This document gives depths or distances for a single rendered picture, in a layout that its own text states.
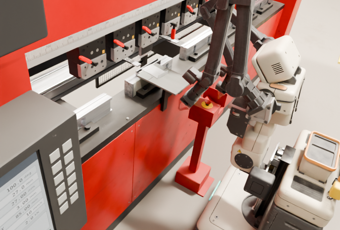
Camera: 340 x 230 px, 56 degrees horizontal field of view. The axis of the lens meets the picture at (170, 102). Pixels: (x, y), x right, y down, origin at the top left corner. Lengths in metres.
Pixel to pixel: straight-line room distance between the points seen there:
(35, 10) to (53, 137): 0.22
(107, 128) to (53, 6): 0.68
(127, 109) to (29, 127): 1.18
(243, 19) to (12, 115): 0.90
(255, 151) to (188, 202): 0.89
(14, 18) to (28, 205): 0.33
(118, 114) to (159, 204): 0.92
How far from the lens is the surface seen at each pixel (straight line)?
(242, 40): 1.29
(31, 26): 0.49
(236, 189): 2.24
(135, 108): 1.74
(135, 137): 1.80
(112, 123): 1.65
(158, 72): 1.81
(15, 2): 0.47
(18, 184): 0.59
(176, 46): 2.39
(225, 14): 1.28
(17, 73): 0.93
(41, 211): 0.69
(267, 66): 1.45
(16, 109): 0.63
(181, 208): 2.41
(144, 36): 1.66
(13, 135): 0.58
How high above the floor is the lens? 1.98
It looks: 38 degrees down
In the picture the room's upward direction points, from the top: 7 degrees clockwise
